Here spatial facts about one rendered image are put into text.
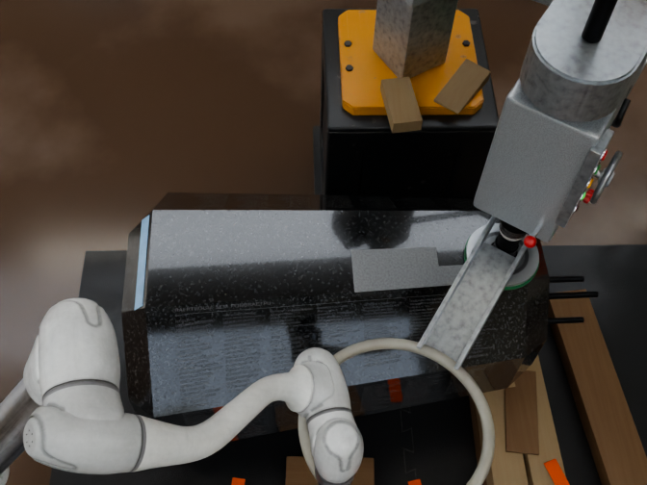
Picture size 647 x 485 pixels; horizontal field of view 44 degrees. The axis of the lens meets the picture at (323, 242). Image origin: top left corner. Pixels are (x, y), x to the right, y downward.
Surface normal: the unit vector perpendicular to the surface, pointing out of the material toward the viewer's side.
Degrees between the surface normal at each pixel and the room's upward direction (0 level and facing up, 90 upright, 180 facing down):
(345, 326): 45
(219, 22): 0
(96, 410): 34
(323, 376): 28
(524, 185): 90
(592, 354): 0
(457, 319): 16
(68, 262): 0
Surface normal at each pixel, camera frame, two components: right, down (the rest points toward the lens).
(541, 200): -0.54, 0.71
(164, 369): 0.08, 0.22
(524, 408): 0.02, -0.53
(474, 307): -0.12, -0.32
